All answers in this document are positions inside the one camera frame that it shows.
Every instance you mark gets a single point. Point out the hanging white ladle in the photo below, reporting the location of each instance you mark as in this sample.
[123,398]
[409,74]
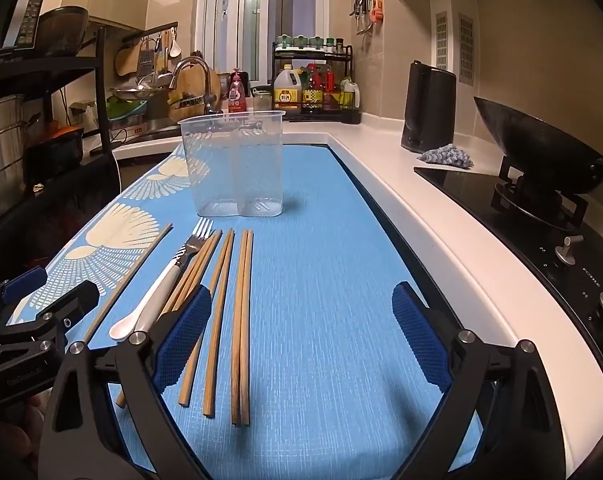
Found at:
[175,49]

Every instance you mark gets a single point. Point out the steel stock pot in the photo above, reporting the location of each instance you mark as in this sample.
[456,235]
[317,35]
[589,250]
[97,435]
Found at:
[1,140]

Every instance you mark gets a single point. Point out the sliding glass window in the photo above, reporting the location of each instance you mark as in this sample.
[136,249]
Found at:
[261,20]

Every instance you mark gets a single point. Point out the pink dish soap bottle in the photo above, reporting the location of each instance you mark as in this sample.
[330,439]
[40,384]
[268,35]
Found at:
[237,95]

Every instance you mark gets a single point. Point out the steel kitchen sink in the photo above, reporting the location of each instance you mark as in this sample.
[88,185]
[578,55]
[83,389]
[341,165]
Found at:
[151,132]

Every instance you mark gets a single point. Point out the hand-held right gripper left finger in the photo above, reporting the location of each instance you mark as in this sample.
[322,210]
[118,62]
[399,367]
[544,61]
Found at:
[184,340]

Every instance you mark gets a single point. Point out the green plastic basin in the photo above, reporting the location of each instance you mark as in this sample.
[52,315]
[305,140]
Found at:
[124,109]

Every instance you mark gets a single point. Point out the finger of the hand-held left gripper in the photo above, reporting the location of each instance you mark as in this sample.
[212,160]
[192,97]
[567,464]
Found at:
[73,300]
[26,282]

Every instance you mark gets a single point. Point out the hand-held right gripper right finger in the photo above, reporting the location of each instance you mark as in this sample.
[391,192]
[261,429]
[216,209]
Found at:
[421,335]

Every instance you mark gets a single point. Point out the black glass gas stove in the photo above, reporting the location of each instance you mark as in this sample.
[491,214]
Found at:
[461,190]

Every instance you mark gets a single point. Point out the steel bowl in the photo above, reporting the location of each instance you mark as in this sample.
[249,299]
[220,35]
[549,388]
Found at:
[136,92]

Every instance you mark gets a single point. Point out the large cooking oil bottle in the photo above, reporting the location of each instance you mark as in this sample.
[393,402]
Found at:
[287,92]

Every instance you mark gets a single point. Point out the dark pot with orange lid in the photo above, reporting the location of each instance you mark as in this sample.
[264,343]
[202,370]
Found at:
[56,150]

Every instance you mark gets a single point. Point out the white button panel appliance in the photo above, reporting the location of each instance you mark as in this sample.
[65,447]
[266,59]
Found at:
[31,10]

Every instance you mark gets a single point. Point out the white ceramic spoon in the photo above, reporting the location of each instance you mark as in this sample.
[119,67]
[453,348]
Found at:
[123,331]

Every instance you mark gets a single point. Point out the black knife block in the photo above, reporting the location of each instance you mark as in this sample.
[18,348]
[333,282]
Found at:
[429,110]

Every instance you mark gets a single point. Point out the wide wall vent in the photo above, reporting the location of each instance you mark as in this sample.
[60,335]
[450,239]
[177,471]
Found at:
[465,50]

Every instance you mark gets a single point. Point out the blue grey dish cloth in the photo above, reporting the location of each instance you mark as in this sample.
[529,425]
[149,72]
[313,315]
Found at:
[446,156]

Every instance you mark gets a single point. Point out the person's left hand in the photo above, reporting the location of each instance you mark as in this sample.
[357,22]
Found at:
[11,435]

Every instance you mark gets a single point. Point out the hanging steel grater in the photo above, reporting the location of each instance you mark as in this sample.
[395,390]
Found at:
[146,62]

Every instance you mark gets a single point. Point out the row of green-capped spice jars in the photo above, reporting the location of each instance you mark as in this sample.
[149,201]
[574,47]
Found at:
[306,42]

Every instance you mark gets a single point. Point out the glass jar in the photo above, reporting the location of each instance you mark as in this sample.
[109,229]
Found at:
[261,100]

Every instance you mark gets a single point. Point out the green oil bottle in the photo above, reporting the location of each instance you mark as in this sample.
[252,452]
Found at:
[350,96]

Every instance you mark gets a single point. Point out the narrow wall vent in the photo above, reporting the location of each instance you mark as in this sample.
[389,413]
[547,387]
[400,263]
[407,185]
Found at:
[441,42]

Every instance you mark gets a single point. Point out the dark sauce bottle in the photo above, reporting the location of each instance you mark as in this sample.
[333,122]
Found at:
[310,95]

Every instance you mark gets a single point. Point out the black wok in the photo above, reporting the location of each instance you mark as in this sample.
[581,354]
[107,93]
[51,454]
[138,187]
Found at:
[531,140]

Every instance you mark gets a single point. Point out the round wooden cutting board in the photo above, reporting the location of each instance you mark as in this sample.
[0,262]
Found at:
[194,92]

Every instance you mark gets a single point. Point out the black spice rack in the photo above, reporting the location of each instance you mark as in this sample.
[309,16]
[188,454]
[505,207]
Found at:
[321,116]

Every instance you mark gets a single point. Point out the hanging wooden cutting board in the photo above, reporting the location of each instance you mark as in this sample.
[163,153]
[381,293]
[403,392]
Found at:
[126,60]

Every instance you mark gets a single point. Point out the blue patterned mat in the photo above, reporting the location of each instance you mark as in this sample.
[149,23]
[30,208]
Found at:
[306,285]

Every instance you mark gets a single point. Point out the black shelf rack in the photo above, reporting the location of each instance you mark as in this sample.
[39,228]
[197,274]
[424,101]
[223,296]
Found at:
[41,67]

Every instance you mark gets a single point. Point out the hanging wooden spatula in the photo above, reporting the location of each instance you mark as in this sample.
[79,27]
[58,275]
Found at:
[165,42]

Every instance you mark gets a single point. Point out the clear plastic utensil holder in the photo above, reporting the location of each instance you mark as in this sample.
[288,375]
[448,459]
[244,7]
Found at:
[231,170]

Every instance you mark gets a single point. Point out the black burner grate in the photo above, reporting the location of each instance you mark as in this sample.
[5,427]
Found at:
[576,210]

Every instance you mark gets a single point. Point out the red capped sauce bottle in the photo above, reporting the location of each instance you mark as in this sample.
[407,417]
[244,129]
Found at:
[330,85]

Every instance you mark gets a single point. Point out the black wall rail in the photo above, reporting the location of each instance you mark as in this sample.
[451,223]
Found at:
[151,31]

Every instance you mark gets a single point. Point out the dark round bowl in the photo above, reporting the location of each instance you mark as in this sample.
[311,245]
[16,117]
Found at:
[63,32]

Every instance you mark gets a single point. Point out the steel kitchen faucet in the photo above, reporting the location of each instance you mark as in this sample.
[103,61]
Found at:
[209,80]

